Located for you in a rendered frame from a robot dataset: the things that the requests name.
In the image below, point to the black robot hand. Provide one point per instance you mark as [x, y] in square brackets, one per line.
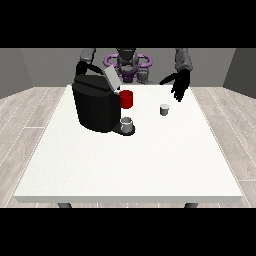
[83, 68]
[180, 84]

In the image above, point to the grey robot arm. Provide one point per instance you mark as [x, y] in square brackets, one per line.
[183, 59]
[87, 55]

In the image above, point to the pale grey machine lid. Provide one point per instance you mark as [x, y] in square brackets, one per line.
[111, 77]

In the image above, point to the small grey coffee pod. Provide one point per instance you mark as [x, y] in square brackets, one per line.
[164, 109]

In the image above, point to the black coffee machine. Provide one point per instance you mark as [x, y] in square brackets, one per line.
[96, 103]

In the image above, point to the red pod holder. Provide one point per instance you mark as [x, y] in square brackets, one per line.
[126, 99]

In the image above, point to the grey robot trunk purple rings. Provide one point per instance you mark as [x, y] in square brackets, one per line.
[128, 66]

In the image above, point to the small grey cup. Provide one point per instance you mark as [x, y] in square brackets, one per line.
[126, 125]

